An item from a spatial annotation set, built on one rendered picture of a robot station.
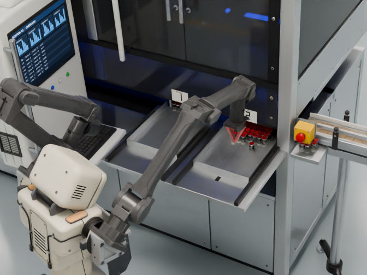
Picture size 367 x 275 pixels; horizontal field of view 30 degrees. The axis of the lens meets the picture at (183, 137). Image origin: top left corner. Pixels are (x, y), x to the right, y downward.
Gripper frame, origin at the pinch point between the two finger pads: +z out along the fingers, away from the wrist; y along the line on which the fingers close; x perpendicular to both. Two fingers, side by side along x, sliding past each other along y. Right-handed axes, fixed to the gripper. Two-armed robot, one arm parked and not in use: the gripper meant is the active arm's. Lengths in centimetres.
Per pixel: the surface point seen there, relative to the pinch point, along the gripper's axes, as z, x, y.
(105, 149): 27, 67, 6
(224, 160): 17.7, 9.1, 11.4
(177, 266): 104, 42, 33
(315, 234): 93, -15, 87
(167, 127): 16, 44, 22
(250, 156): 16.3, 0.3, 18.7
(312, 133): 2.4, -22.8, 27.6
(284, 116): -3.4, -10.8, 24.5
